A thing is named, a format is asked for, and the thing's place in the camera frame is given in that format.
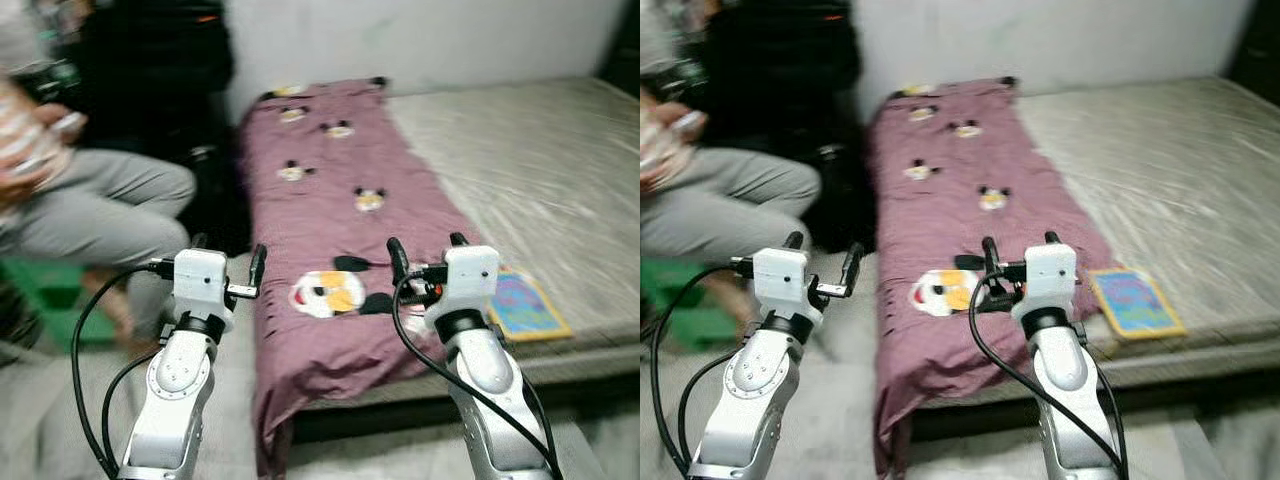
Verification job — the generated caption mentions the blue yellow children's book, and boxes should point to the blue yellow children's book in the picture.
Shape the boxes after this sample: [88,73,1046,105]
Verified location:
[488,268,574,343]
[1088,265,1188,341]

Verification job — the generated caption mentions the pink cartoon mouse blanket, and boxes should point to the pink cartoon mouse blanket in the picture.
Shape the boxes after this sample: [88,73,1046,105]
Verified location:
[238,78,491,476]
[868,78,1116,476]

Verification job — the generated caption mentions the seated person grey trousers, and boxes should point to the seated person grey trousers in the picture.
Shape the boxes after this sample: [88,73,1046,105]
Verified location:
[640,0,823,331]
[0,0,198,351]

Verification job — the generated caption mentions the grey quilted mattress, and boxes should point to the grey quilted mattress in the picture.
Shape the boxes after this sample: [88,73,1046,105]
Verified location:
[930,75,1280,406]
[300,78,641,411]

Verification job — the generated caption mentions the green plastic stool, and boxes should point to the green plastic stool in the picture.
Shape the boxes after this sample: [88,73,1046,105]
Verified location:
[640,255,741,351]
[0,255,116,351]

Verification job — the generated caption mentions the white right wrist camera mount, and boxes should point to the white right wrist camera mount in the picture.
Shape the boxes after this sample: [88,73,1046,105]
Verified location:
[425,245,501,331]
[1012,243,1079,323]

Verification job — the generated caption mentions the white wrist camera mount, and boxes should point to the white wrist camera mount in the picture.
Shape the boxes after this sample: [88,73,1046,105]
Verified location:
[425,245,501,331]
[752,245,823,326]
[172,248,236,331]
[1012,243,1079,323]

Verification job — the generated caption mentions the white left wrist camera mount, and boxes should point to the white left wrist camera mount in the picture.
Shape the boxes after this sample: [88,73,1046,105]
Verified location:
[172,248,236,331]
[752,245,823,326]

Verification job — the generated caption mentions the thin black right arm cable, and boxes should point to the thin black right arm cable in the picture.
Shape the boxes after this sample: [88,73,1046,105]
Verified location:
[510,350,563,471]
[1085,330,1131,471]

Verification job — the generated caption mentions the short black left arm cable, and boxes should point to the short black left arm cable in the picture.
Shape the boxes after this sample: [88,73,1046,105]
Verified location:
[678,350,746,471]
[100,350,166,471]

